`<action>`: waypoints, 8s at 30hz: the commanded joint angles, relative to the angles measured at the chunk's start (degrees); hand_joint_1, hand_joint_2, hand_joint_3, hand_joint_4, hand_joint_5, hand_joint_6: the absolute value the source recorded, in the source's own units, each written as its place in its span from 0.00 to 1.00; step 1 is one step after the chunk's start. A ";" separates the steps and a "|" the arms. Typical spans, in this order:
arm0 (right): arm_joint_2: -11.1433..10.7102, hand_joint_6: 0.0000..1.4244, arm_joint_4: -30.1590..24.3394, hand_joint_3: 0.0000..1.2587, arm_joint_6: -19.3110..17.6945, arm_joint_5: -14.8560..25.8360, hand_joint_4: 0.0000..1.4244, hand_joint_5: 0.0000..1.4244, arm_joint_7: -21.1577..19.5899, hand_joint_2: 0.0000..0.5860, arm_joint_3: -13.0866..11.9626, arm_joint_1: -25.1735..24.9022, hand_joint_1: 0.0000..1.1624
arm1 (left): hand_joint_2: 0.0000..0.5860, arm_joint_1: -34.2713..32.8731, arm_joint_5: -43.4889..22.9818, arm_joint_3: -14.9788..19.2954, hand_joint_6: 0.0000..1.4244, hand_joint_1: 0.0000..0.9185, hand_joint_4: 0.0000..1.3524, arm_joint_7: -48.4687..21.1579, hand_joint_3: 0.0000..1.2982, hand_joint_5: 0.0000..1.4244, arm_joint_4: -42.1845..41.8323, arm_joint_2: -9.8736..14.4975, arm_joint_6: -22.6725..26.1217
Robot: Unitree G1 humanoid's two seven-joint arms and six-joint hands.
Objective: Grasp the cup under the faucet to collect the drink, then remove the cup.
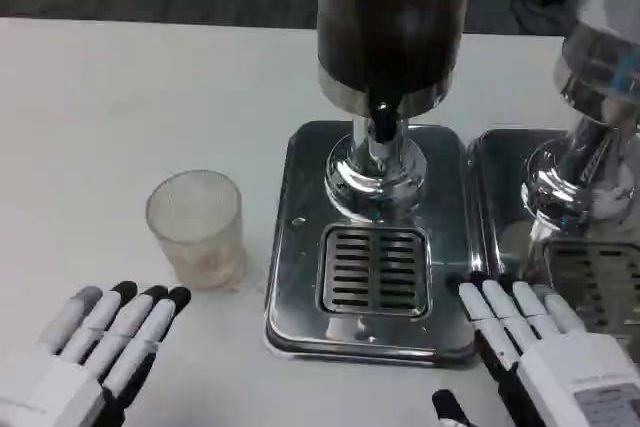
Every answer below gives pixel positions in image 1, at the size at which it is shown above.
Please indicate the clear ribbed glass cup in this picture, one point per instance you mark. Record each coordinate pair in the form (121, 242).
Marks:
(197, 232)

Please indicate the black dispenser tap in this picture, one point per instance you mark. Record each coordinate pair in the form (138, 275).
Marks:
(384, 122)

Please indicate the slotted steel drip grid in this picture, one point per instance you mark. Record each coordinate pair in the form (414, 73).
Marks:
(372, 269)
(595, 272)

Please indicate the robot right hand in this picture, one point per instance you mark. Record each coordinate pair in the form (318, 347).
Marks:
(565, 372)

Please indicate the dispenser with brown drink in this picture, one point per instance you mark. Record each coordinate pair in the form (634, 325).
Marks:
(390, 22)

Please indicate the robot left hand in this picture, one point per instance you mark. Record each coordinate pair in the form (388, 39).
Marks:
(75, 377)

